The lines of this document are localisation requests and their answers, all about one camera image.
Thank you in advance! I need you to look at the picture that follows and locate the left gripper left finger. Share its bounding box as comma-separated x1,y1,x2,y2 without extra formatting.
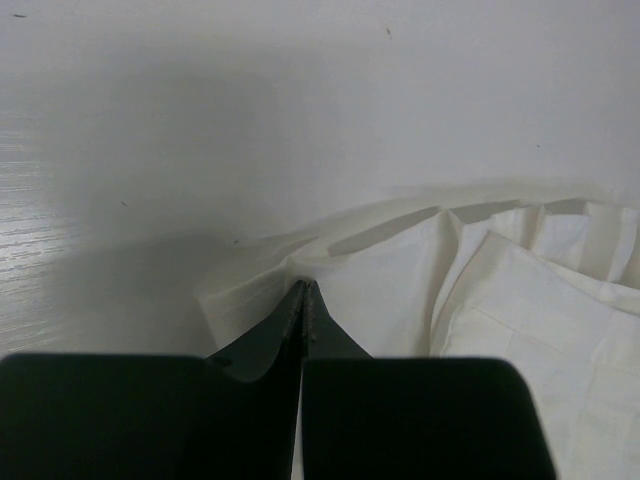
1,282,306,479

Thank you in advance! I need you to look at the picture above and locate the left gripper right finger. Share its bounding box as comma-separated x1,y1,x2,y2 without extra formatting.
301,283,556,479

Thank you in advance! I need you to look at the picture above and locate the white pleated skirt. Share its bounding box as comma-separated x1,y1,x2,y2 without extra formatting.
195,183,639,479

